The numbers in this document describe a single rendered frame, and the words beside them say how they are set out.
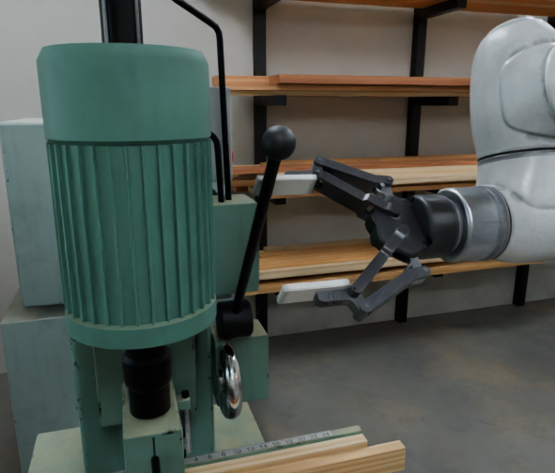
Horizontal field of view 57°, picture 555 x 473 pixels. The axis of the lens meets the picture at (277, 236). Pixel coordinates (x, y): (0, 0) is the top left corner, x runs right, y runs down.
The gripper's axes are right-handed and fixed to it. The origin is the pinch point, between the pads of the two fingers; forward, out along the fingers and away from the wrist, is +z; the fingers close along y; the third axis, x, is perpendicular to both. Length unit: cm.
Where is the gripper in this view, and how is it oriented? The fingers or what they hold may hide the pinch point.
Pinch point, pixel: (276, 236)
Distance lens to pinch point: 53.9
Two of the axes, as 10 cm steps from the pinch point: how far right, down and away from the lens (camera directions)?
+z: -9.6, 0.6, -2.8
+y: -2.0, -8.4, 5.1
